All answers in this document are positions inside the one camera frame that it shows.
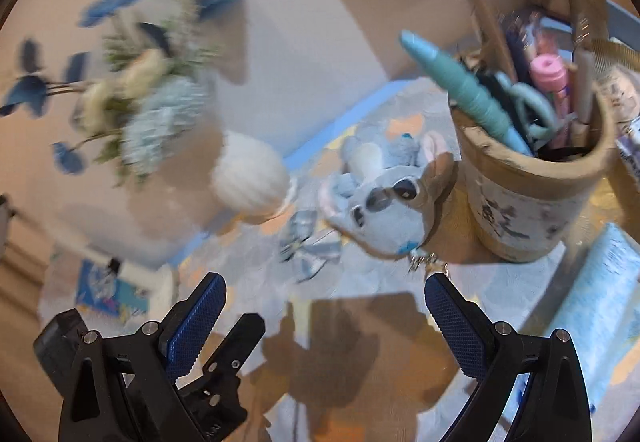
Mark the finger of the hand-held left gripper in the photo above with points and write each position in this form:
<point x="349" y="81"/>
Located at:
<point x="235" y="339"/>

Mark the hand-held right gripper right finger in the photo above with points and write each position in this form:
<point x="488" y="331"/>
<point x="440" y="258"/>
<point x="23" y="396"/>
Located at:
<point x="457" y="327"/>

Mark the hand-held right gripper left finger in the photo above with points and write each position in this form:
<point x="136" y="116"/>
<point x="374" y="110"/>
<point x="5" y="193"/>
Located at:
<point x="195" y="327"/>

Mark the grey plush toy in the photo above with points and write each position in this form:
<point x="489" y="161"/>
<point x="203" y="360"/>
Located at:
<point x="380" y="207"/>

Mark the white desk lamp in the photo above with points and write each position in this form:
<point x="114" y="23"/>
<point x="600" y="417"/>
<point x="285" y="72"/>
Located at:
<point x="160" y="289"/>

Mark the row of books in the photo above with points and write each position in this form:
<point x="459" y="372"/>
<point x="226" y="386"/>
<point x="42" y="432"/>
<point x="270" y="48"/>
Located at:
<point x="100" y="292"/>

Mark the checked fabric bow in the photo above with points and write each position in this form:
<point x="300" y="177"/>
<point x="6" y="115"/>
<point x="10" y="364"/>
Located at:
<point x="310" y="247"/>

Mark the bamboo pen holder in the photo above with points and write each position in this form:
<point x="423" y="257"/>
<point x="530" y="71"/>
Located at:
<point x="515" y="207"/>

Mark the blue tissue pack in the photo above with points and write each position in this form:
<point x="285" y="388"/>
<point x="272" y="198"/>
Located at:
<point x="600" y="312"/>

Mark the white ribbed vase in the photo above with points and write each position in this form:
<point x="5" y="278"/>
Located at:
<point x="250" y="177"/>

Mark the artificial flower bouquet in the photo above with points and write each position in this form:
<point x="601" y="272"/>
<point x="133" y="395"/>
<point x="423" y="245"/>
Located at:
<point x="160" y="121"/>

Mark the teal scissors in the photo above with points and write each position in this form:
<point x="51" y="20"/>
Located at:
<point x="525" y="106"/>

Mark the teal unicorn pen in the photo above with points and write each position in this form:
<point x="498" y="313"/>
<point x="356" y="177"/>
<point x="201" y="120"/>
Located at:
<point x="465" y="91"/>

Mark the pink bottle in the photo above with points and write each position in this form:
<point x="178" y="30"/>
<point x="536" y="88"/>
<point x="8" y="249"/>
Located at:
<point x="547" y="76"/>

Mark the beige pen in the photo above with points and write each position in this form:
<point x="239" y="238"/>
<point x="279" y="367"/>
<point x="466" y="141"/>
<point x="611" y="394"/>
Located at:
<point x="487" y="26"/>

